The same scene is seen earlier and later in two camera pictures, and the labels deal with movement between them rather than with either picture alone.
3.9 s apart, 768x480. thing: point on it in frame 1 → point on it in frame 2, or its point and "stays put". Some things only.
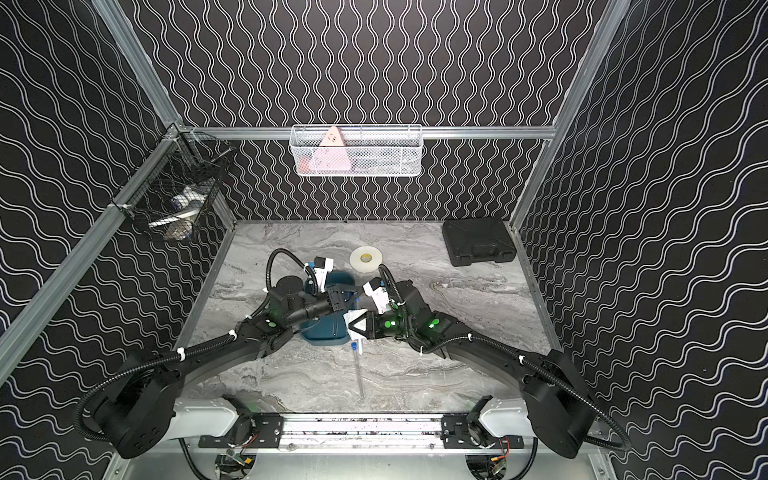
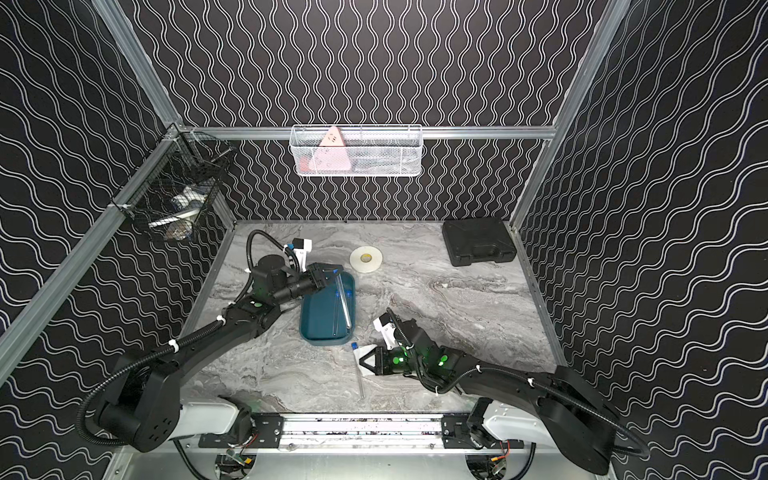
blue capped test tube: [357, 366] stays put
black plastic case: [469, 241] stays put
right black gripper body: [390, 325] → [395, 361]
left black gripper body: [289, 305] → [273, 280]
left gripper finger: [344, 304] → [318, 281]
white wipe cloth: [349, 317] → [362, 351]
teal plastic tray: [331, 330] stays put
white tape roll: [366, 259] stays put
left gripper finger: [348, 290] → [327, 268]
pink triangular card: [331, 155] stays put
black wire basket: [169, 189] stays put
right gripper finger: [369, 317] → [378, 352]
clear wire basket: [371, 150] stays put
